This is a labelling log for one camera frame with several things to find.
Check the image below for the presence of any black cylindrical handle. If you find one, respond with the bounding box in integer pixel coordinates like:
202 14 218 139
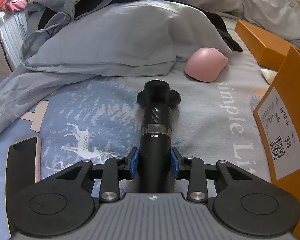
136 80 181 193

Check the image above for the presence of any orange cardboard box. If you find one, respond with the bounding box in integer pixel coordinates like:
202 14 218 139
253 47 300 239

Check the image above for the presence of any orange box lid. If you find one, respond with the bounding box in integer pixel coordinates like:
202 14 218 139
235 20 293 71

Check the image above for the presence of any smartphone with pink case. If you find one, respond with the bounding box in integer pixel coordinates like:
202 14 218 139
5 135 42 240

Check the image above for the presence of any pink computer mouse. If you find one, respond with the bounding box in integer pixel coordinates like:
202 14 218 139
184 48 229 82

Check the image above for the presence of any grey blue pillow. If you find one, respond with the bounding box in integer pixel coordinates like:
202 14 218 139
21 0 231 77

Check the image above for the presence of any grey jacket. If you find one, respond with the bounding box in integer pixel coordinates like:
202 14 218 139
24 0 244 53

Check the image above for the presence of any grey crumpled duvet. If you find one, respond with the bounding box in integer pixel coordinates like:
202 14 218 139
115 0 300 47

